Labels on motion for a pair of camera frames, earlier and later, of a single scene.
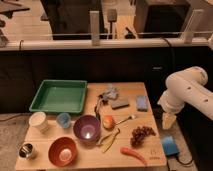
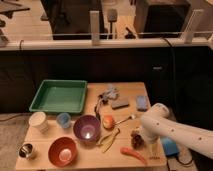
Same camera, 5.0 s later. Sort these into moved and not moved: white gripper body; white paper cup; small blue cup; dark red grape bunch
Moved: white gripper body
Not moved: white paper cup; dark red grape bunch; small blue cup
